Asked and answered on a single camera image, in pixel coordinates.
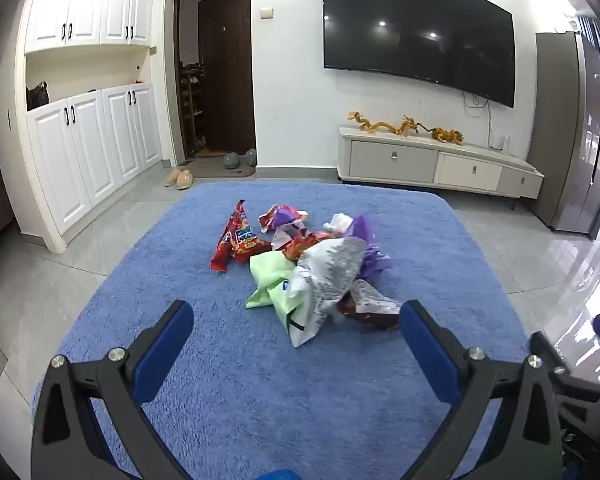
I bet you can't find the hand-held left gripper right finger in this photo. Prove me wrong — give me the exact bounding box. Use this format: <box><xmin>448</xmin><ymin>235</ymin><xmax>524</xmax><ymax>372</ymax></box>
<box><xmin>399</xmin><ymin>300</ymin><xmax>563</xmax><ymax>480</ymax></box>

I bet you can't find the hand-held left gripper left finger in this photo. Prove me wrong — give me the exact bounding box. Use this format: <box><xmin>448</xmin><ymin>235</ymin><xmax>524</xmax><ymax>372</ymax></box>
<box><xmin>31</xmin><ymin>300</ymin><xmax>195</xmax><ymax>480</ymax></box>

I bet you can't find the dark red foil wrapper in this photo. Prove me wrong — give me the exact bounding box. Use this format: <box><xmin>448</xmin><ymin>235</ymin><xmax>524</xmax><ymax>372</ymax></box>
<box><xmin>337</xmin><ymin>280</ymin><xmax>404</xmax><ymax>332</ymax></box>

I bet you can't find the long red wrapper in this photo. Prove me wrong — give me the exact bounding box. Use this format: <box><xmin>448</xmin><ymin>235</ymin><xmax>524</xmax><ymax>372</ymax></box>
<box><xmin>210</xmin><ymin>200</ymin><xmax>247</xmax><ymax>273</ymax></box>

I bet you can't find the silver foil bag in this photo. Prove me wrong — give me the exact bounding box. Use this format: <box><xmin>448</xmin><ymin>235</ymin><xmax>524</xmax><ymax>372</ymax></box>
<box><xmin>287</xmin><ymin>236</ymin><xmax>369</xmax><ymax>349</ymax></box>

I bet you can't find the light green packet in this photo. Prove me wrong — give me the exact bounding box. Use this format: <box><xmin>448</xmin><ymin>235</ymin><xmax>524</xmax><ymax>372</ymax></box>
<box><xmin>245</xmin><ymin>252</ymin><xmax>306</xmax><ymax>328</ymax></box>

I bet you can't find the red blue snack packet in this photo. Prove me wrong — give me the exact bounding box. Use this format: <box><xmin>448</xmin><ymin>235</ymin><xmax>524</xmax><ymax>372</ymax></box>
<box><xmin>228</xmin><ymin>225</ymin><xmax>272</xmax><ymax>264</ymax></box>

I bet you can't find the purple wrapper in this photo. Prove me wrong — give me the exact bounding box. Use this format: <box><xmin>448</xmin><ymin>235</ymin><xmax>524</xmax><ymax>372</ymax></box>
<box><xmin>350</xmin><ymin>214</ymin><xmax>392</xmax><ymax>281</ymax></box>

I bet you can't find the white plastic bag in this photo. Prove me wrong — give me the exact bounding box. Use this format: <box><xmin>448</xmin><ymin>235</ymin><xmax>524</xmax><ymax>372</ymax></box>
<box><xmin>325</xmin><ymin>213</ymin><xmax>356</xmax><ymax>236</ymax></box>

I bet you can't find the blue fluffy rug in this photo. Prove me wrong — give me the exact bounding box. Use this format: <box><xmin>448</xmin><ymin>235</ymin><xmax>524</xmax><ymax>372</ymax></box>
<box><xmin>32</xmin><ymin>181</ymin><xmax>531</xmax><ymax>480</ymax></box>

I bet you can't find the dark doormat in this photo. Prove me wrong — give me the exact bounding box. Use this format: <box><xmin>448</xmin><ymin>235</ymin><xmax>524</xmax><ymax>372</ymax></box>
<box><xmin>185</xmin><ymin>158</ymin><xmax>257</xmax><ymax>179</ymax></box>

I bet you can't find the grey refrigerator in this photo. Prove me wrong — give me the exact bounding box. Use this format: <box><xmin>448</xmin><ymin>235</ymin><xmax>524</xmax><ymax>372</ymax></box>
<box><xmin>529</xmin><ymin>15</ymin><xmax>600</xmax><ymax>241</ymax></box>

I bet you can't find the white grey television cabinet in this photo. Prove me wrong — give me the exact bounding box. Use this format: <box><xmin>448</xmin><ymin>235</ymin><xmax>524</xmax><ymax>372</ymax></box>
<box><xmin>338</xmin><ymin>126</ymin><xmax>545</xmax><ymax>211</ymax></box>

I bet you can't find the white floor cabinet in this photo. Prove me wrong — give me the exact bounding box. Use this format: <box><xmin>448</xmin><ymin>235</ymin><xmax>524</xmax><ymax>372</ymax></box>
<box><xmin>26</xmin><ymin>82</ymin><xmax>163</xmax><ymax>253</ymax></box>

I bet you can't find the gold tiger figurine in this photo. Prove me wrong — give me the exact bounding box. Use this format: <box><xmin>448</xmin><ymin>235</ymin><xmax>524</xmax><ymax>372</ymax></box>
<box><xmin>430</xmin><ymin>127</ymin><xmax>465</xmax><ymax>146</ymax></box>

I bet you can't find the gold dragon figurine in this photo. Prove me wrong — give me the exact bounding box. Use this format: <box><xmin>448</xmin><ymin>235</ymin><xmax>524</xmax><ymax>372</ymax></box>
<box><xmin>348</xmin><ymin>111</ymin><xmax>400</xmax><ymax>136</ymax></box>
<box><xmin>394</xmin><ymin>115</ymin><xmax>431</xmax><ymax>138</ymax></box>

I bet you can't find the shoe rack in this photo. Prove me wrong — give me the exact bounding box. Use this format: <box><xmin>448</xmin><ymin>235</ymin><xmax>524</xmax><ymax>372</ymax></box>
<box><xmin>179</xmin><ymin>61</ymin><xmax>206</xmax><ymax>157</ymax></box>

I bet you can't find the dark handbag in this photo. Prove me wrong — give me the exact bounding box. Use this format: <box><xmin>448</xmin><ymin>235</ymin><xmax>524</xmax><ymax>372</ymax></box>
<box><xmin>26</xmin><ymin>81</ymin><xmax>49</xmax><ymax>111</ymax></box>

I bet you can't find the dark brown door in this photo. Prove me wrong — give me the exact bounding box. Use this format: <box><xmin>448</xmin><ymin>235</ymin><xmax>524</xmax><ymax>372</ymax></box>
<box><xmin>197</xmin><ymin>0</ymin><xmax>257</xmax><ymax>157</ymax></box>

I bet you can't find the blue curtain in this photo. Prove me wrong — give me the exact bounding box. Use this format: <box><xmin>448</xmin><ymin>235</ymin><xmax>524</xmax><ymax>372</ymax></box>
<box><xmin>575</xmin><ymin>16</ymin><xmax>600</xmax><ymax>68</ymax></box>

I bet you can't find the television cable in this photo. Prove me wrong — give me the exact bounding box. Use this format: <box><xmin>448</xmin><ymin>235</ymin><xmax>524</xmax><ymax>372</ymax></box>
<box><xmin>462</xmin><ymin>91</ymin><xmax>494</xmax><ymax>149</ymax></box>

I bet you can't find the black wall television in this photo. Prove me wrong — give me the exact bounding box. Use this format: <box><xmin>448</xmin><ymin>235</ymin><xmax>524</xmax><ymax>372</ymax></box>
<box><xmin>322</xmin><ymin>0</ymin><xmax>517</xmax><ymax>109</ymax></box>

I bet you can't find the white wall cabinet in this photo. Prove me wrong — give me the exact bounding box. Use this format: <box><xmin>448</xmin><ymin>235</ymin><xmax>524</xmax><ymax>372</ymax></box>
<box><xmin>24</xmin><ymin>0</ymin><xmax>156</xmax><ymax>55</ymax></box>

